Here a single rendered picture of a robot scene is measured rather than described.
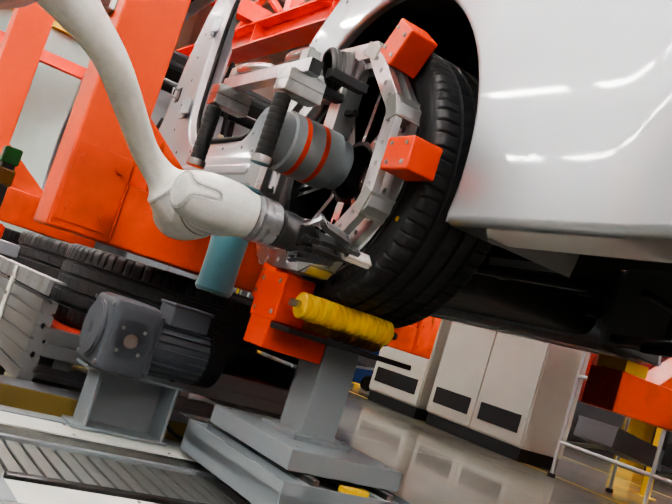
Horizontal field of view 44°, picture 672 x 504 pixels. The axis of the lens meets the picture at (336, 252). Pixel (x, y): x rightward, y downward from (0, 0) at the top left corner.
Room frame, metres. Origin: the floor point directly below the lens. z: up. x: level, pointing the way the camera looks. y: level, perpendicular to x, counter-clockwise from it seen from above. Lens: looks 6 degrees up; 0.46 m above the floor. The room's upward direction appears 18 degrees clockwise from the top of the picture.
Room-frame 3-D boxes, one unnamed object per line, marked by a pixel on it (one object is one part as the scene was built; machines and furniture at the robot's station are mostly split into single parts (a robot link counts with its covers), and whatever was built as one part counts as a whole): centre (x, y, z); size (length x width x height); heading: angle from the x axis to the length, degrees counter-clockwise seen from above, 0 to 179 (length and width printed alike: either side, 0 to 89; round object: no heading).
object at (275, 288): (1.89, 0.05, 0.48); 0.16 x 0.12 x 0.17; 122
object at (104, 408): (2.09, 0.32, 0.26); 0.42 x 0.18 x 0.35; 122
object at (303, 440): (1.96, -0.06, 0.32); 0.40 x 0.30 x 0.28; 32
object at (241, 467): (1.96, -0.06, 0.13); 0.50 x 0.36 x 0.10; 32
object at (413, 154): (1.61, -0.09, 0.85); 0.09 x 0.08 x 0.07; 32
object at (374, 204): (1.87, 0.08, 0.85); 0.54 x 0.07 x 0.54; 32
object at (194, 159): (1.89, 0.37, 0.83); 0.04 x 0.04 x 0.16
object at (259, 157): (1.60, 0.20, 0.83); 0.04 x 0.04 x 0.16
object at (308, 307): (1.82, -0.06, 0.51); 0.29 x 0.06 x 0.06; 122
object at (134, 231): (2.29, 0.38, 0.69); 0.52 x 0.17 x 0.35; 122
